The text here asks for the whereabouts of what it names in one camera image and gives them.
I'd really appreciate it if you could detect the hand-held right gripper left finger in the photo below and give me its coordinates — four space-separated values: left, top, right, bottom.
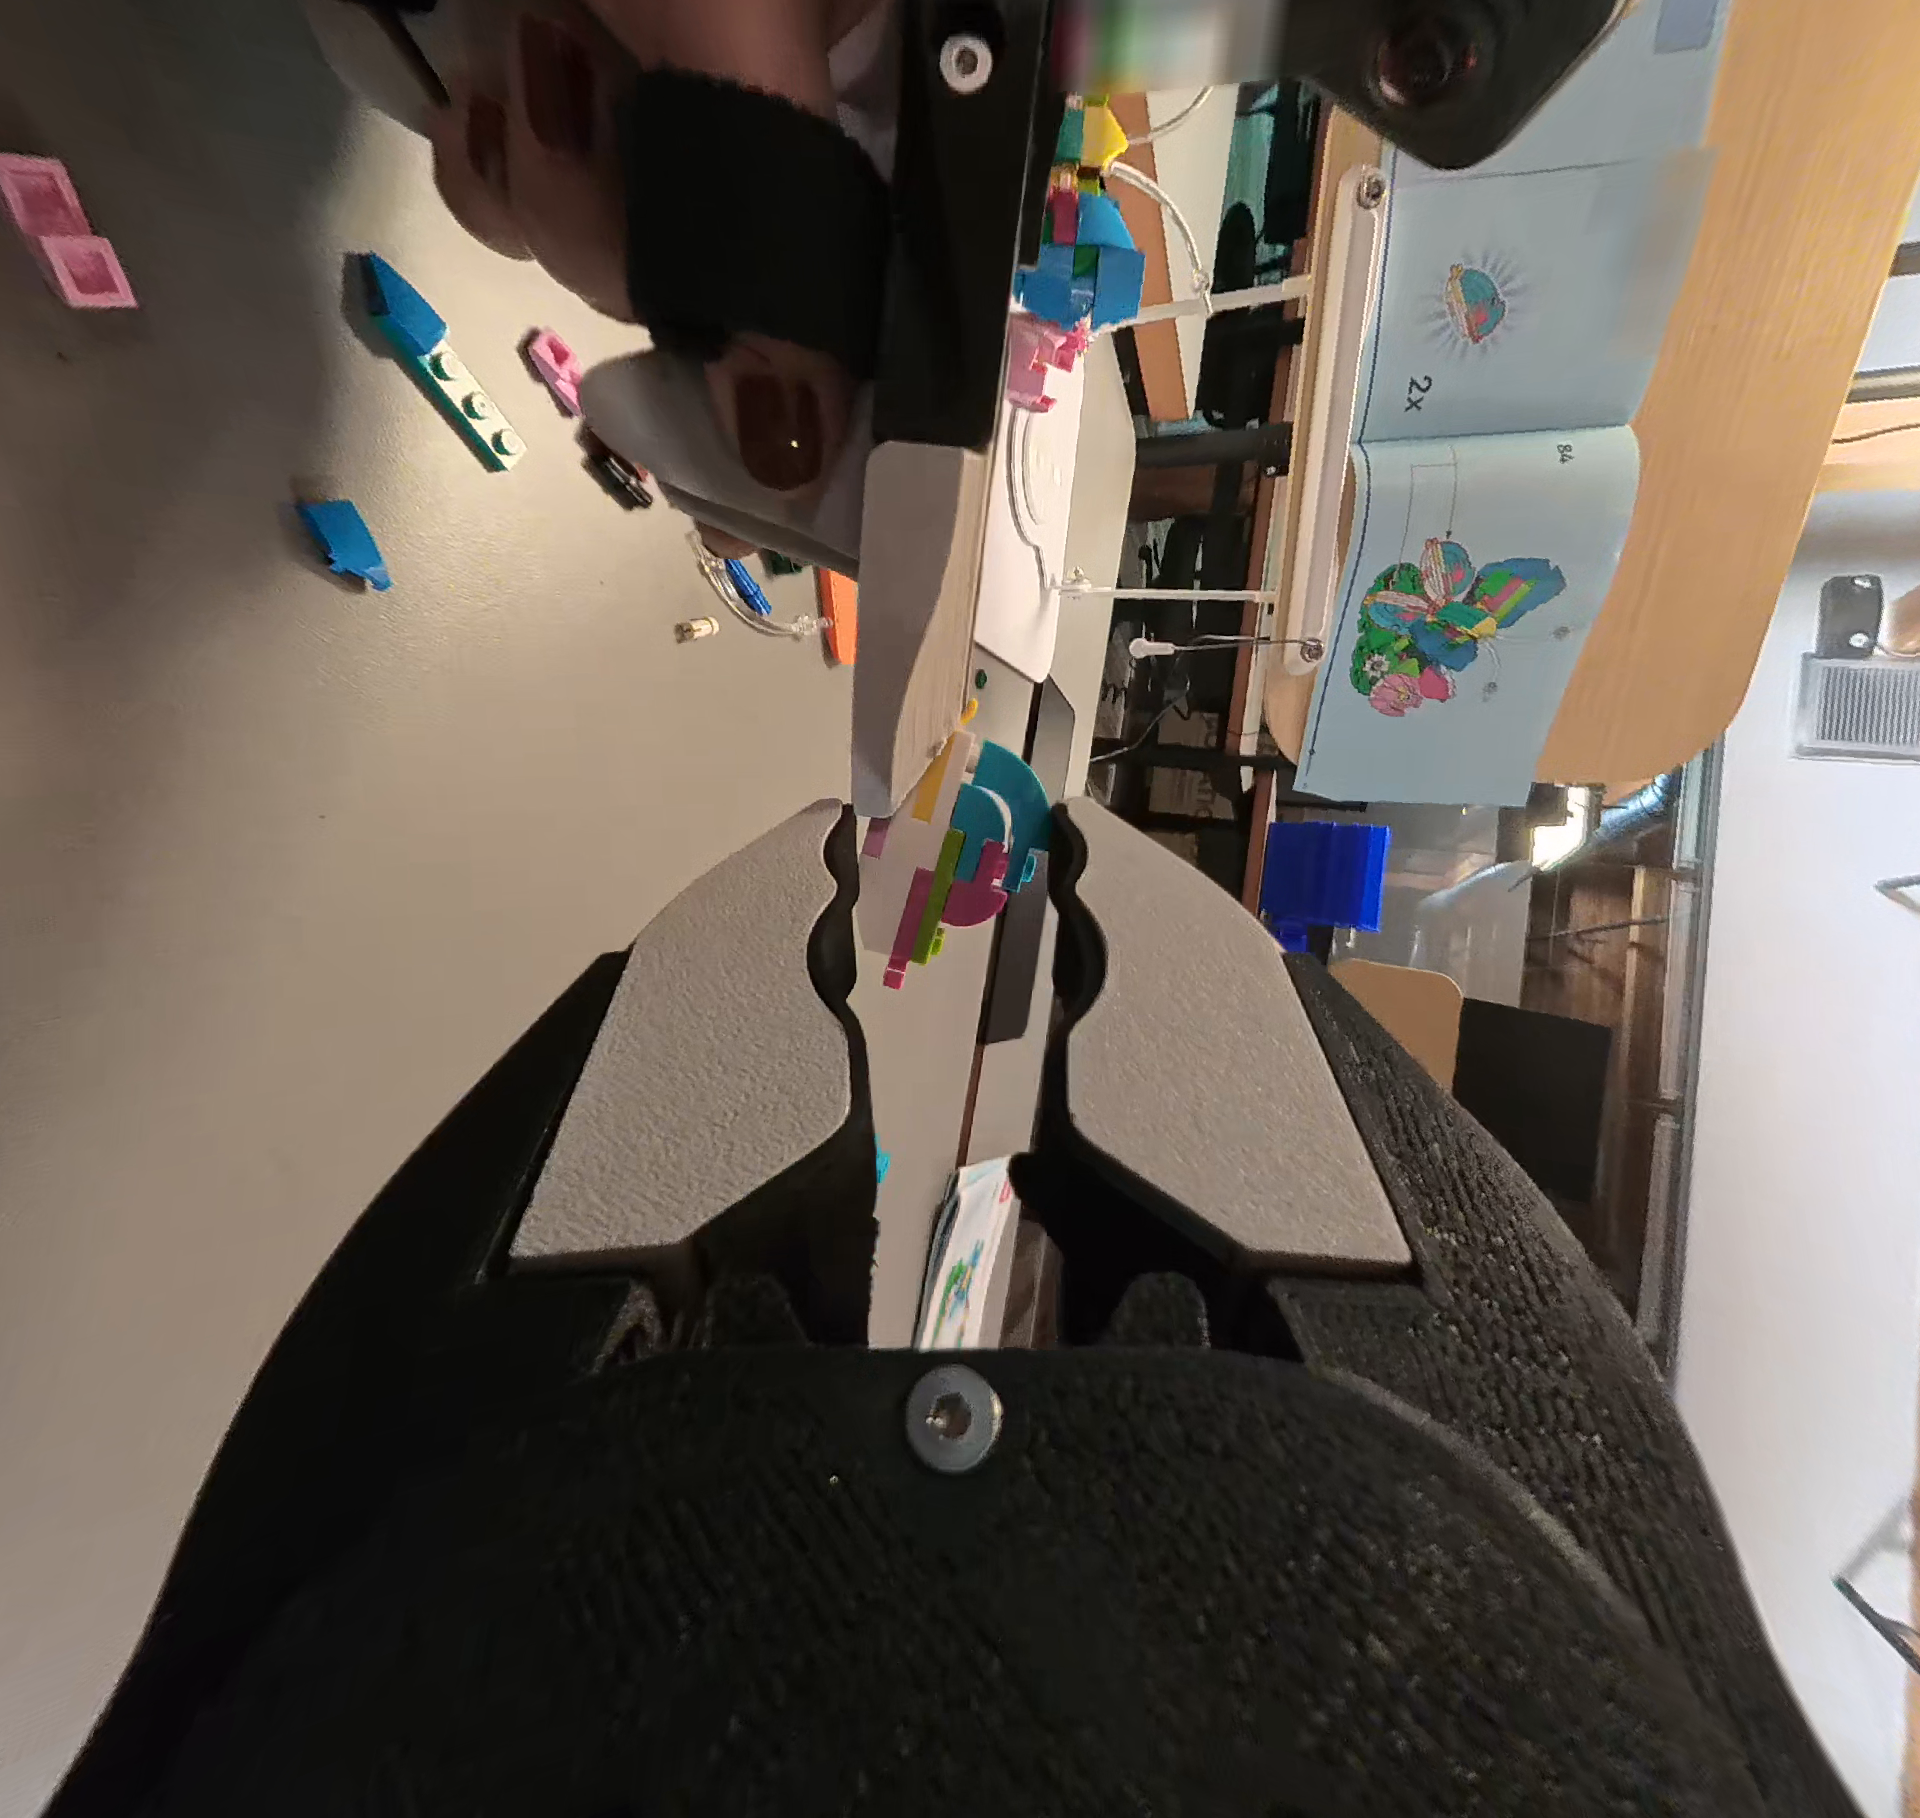
507 800 880 1260

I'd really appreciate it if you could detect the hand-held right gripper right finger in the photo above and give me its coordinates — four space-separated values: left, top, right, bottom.
1008 800 1416 1279

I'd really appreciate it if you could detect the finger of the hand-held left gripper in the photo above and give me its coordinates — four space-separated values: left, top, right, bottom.
849 442 994 821

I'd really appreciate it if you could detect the turquoise round lego piece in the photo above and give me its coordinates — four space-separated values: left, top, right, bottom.
961 737 1055 899

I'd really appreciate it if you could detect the multicoloured lego assembly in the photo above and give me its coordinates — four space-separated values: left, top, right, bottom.
860 697 1055 988

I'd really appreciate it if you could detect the blue yellow lego assembly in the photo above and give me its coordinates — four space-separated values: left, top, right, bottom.
1008 90 1149 419

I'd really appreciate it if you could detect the closed lego instruction leaflet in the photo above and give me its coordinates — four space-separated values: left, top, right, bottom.
909 1154 1019 1345

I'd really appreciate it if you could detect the teal lego plate with slope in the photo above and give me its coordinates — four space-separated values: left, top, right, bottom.
359 253 532 473

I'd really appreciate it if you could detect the blue lego slope piece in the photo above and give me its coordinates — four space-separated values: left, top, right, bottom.
299 493 395 593

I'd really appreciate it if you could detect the open lego instruction booklet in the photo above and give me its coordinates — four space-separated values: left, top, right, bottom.
1290 0 1763 808

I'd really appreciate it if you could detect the pink lego brick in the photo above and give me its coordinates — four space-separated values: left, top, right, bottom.
0 151 142 311

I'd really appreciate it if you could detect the blue plastic bin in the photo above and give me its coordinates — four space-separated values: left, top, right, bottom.
1262 821 1392 953

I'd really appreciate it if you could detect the black box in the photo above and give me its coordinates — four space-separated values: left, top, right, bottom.
1451 994 1617 1208

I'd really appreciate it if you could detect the wooden book stand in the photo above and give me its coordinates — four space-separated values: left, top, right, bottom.
1256 0 1920 784

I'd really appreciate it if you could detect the transparent lego ring piece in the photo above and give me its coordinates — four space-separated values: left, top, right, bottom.
689 530 832 644

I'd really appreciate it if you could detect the white cable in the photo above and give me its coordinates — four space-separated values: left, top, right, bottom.
1105 84 1220 301

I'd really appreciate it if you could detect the metal duct pipe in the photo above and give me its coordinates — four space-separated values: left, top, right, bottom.
1530 782 1708 875

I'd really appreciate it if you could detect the white wall vent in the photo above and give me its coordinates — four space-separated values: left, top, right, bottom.
1800 650 1920 764

